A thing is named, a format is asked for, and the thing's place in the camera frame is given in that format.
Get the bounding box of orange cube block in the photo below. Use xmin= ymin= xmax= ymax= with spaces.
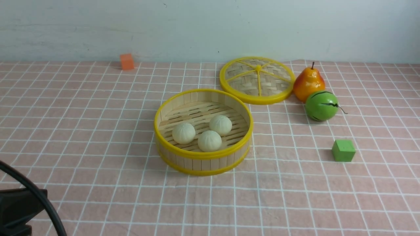
xmin=120 ymin=53 xmax=135 ymax=70

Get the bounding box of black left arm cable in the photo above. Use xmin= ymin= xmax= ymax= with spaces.
xmin=0 ymin=161 xmax=68 ymax=236

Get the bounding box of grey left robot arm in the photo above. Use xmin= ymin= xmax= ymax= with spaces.
xmin=0 ymin=188 xmax=45 ymax=236

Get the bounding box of orange yellow toy pear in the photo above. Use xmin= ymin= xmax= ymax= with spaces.
xmin=293 ymin=62 xmax=326 ymax=103

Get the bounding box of green cube block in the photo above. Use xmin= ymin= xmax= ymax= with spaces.
xmin=332 ymin=139 xmax=356 ymax=162

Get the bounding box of yellow bamboo steamer lid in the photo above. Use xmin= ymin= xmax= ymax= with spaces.
xmin=219 ymin=56 xmax=295 ymax=105

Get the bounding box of white steamed bun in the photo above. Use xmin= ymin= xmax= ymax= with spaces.
xmin=172 ymin=123 xmax=196 ymax=145
xmin=198 ymin=130 xmax=222 ymax=152
xmin=209 ymin=115 xmax=232 ymax=136

